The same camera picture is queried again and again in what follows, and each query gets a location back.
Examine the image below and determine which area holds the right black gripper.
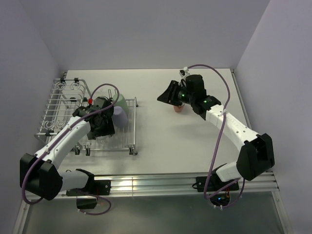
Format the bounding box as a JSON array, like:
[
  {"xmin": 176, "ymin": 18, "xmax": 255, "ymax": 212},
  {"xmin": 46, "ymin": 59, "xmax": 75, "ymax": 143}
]
[{"xmin": 157, "ymin": 80, "xmax": 195, "ymax": 107}]

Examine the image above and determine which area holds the lilac cup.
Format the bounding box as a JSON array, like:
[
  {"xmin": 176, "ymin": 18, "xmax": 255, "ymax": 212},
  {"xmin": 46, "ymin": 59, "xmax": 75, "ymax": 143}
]
[{"xmin": 112, "ymin": 106, "xmax": 128, "ymax": 128}]

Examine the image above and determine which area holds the pink mug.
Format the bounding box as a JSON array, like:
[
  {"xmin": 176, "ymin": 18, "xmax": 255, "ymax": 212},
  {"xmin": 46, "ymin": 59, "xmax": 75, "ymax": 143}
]
[{"xmin": 174, "ymin": 105, "xmax": 184, "ymax": 113}]

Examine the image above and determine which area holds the light green cup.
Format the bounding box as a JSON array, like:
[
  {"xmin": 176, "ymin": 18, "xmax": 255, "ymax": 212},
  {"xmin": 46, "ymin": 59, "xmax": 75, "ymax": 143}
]
[{"xmin": 113, "ymin": 93, "xmax": 129, "ymax": 115}]

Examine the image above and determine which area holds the clear glass tumbler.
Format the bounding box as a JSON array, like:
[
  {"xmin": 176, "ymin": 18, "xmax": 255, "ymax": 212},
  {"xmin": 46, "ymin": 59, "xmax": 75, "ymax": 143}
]
[{"xmin": 96, "ymin": 135, "xmax": 111, "ymax": 145}]

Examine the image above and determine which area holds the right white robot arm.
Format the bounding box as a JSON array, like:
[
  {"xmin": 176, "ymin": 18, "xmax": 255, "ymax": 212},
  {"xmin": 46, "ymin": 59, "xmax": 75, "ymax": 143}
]
[{"xmin": 157, "ymin": 75, "xmax": 275, "ymax": 190}]

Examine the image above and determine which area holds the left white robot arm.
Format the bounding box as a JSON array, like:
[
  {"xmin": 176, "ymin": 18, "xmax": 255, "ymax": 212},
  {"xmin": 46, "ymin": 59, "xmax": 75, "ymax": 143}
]
[{"xmin": 19, "ymin": 97, "xmax": 115, "ymax": 204}]

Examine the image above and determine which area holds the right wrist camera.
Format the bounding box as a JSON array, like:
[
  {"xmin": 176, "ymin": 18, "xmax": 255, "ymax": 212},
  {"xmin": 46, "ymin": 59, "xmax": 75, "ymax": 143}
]
[{"xmin": 179, "ymin": 66, "xmax": 190, "ymax": 81}]

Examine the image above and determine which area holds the white wire dish rack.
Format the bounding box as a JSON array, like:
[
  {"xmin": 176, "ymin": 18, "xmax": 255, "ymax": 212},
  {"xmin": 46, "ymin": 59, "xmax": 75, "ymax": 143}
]
[{"xmin": 35, "ymin": 76, "xmax": 138, "ymax": 156}]

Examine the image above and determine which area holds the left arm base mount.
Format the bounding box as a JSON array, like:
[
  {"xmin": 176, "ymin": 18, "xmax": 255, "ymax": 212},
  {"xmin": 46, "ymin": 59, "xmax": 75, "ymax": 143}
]
[{"xmin": 66, "ymin": 180, "xmax": 111, "ymax": 210}]

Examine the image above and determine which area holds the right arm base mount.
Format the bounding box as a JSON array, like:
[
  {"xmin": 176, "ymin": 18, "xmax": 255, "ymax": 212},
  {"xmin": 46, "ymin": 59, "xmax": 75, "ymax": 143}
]
[{"xmin": 195, "ymin": 174, "xmax": 241, "ymax": 193}]

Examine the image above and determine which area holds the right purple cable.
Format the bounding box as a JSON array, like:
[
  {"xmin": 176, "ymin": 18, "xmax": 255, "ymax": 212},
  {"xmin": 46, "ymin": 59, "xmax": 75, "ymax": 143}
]
[{"xmin": 189, "ymin": 64, "xmax": 245, "ymax": 208}]

